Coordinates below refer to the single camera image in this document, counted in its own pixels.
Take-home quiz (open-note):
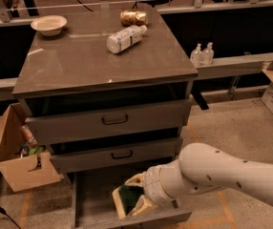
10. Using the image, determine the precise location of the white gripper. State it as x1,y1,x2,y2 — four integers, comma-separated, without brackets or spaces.
124,164,176,218

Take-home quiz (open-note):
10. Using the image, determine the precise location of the green yellow sponge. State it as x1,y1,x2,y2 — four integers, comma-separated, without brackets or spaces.
112,185,144,219

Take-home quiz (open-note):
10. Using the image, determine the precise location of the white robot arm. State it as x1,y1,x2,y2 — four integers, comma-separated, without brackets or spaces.
124,143,273,215

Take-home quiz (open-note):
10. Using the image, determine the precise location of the grey top drawer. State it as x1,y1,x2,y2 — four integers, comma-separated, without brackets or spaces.
26,99,191,144

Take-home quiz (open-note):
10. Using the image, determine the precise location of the grey drawer cabinet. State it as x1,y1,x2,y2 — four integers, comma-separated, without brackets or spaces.
11,7,199,177

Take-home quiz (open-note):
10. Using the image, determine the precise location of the brown cardboard box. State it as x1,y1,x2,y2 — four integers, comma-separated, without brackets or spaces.
0,104,61,192

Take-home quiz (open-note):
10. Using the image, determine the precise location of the snack packet in box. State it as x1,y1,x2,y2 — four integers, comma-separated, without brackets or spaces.
20,125,37,145

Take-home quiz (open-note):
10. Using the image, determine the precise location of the clear sanitizer bottle left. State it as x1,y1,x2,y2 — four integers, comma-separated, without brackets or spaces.
190,44,202,67

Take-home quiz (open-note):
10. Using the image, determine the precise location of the clear sanitizer bottle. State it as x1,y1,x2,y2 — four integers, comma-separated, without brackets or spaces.
190,44,202,67
202,42,214,65

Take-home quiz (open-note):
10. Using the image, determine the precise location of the clear sanitizer bottle right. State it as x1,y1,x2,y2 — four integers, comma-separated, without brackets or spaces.
202,42,214,65

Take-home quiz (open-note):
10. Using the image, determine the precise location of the white plastic bottle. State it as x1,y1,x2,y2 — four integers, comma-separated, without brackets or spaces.
106,25,147,54

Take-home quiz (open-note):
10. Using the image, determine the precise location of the gold crumpled can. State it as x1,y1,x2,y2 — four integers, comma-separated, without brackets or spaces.
120,10,148,26

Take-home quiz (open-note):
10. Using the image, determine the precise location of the white ceramic bowl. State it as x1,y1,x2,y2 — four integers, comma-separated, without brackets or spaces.
31,15,67,36

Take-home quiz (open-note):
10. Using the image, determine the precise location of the black cable on floor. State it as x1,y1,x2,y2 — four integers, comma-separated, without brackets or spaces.
0,203,22,229

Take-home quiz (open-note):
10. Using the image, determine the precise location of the grey metal rail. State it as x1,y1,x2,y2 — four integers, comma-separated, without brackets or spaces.
197,52,273,80

